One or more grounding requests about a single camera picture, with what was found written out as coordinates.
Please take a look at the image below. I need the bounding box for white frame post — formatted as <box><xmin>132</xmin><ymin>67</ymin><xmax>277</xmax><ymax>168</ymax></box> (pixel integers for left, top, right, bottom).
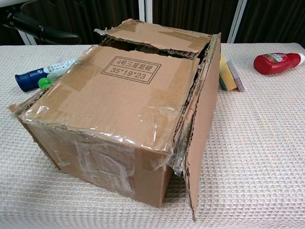
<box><xmin>18</xmin><ymin>30</ymin><xmax>38</xmax><ymax>46</ymax></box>
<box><xmin>226</xmin><ymin>0</ymin><xmax>248</xmax><ymax>44</ymax></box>
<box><xmin>139</xmin><ymin>0</ymin><xmax>153</xmax><ymax>22</ymax></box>

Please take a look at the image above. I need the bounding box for bottle with green cap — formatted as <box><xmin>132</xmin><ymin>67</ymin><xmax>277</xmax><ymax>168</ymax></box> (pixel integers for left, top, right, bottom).
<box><xmin>38</xmin><ymin>71</ymin><xmax>65</xmax><ymax>89</ymax></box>

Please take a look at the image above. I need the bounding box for white waffle tablecloth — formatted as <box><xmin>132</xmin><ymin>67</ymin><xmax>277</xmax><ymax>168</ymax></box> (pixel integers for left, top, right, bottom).
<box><xmin>0</xmin><ymin>42</ymin><xmax>305</xmax><ymax>229</ymax></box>

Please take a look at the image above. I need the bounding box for red ketchup bottle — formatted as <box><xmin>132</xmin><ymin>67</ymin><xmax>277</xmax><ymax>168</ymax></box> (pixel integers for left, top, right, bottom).
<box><xmin>253</xmin><ymin>52</ymin><xmax>305</xmax><ymax>76</ymax></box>

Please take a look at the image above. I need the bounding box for yellow and green sponge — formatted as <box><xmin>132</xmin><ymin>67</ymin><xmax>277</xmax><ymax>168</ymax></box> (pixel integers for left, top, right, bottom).
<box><xmin>219</xmin><ymin>55</ymin><xmax>238</xmax><ymax>92</ymax></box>

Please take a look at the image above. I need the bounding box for taped brown cardboard box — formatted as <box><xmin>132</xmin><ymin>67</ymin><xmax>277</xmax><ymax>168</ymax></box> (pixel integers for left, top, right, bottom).
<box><xmin>9</xmin><ymin>19</ymin><xmax>222</xmax><ymax>221</ymax></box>

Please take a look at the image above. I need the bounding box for white tube with blue cap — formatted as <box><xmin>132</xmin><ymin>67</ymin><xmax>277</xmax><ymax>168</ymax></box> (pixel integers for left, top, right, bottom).
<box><xmin>14</xmin><ymin>58</ymin><xmax>78</xmax><ymax>92</ymax></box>

